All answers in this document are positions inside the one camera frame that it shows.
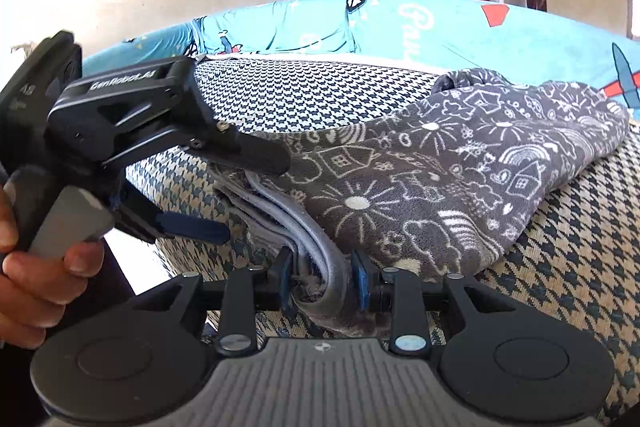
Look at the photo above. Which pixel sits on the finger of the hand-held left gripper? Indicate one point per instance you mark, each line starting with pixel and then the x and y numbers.
pixel 260 157
pixel 195 229

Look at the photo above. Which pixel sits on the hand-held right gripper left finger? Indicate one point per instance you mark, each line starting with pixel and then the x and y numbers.
pixel 285 294

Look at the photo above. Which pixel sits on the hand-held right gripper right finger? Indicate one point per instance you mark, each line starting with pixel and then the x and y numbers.
pixel 361 282

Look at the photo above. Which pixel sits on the grey doodle-print fleece jacket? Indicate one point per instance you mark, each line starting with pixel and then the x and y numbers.
pixel 400 187

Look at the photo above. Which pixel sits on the person's left hand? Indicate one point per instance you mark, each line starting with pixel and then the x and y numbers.
pixel 30 292

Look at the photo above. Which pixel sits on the houndstooth sofa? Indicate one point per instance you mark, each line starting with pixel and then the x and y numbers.
pixel 575 267

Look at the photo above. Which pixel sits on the blue printed sheet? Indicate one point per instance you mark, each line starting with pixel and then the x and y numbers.
pixel 440 22

